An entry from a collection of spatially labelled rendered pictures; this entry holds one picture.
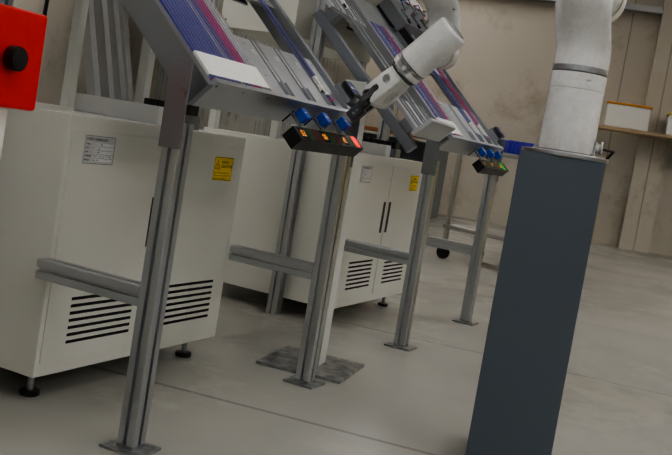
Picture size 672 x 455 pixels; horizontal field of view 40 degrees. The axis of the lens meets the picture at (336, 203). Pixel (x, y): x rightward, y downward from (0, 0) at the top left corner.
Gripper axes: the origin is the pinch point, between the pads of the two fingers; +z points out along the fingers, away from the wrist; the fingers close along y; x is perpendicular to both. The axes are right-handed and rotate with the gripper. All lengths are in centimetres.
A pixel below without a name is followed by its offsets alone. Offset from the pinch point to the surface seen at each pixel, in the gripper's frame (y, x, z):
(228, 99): -49.3, 2.1, 5.9
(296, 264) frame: 9.9, -18.2, 40.3
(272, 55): -15.7, 19.2, 4.4
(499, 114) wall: 801, 175, 96
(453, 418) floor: 20, -74, 31
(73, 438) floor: -67, -37, 65
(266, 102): -35.8, 2.2, 4.6
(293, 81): -13.6, 11.5, 4.4
